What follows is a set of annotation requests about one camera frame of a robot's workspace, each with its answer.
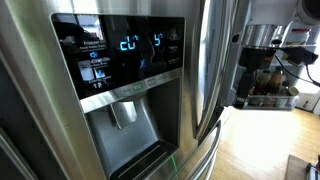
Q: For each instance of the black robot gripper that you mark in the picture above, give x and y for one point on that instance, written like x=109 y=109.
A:
x=254 y=59

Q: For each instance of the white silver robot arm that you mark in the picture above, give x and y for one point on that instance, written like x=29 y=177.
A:
x=278 y=25

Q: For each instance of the brown sauce bottle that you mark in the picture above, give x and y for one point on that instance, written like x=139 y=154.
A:
x=274 y=83

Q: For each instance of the open right fridge door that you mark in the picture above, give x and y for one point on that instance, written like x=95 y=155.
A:
x=238 y=82

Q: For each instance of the clear bottom door bin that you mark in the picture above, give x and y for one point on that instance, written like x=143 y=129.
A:
x=267 y=102

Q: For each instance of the black fridge display panel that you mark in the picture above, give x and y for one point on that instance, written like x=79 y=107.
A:
x=105 y=52

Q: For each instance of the stainless steel fridge left door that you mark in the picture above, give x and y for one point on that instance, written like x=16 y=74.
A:
x=45 y=131

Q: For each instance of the red lid glass jar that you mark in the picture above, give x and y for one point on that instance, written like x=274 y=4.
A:
x=297 y=36

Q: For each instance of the gold lid small jar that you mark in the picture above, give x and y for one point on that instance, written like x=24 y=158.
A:
x=292 y=92

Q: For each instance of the water ice dispenser recess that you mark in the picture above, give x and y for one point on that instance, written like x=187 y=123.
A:
x=136 y=136

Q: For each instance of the steel freezer drawer handle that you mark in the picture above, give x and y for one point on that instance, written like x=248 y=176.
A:
x=201 y=164

